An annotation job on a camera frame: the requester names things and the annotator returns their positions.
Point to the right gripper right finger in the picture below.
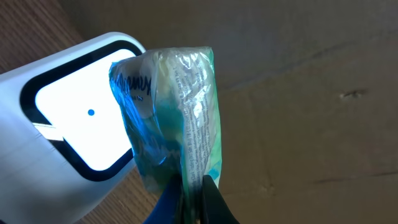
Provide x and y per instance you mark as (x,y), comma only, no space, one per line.
(214,209)

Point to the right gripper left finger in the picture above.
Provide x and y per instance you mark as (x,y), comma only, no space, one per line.
(168,208)

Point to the teal gum packet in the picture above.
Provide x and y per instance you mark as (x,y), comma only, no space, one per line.
(169,104)

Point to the white barcode scanner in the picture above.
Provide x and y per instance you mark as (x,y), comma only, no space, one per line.
(63,142)

